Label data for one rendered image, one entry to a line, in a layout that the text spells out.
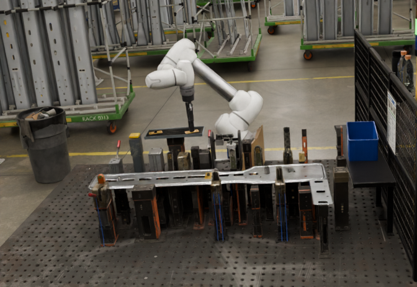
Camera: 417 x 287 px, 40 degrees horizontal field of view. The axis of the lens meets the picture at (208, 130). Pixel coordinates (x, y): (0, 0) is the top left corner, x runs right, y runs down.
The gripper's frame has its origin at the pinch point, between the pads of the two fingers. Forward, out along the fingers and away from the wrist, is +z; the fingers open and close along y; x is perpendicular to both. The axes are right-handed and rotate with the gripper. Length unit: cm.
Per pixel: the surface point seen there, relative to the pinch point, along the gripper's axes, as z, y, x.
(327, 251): 49, 91, 49
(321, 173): 20, 58, 61
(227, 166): 23.6, 18.9, 16.3
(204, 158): 15.4, 18.5, 2.7
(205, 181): 20.3, 41.4, -2.2
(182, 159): 14.0, 18.0, -10.4
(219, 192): 20, 58, 2
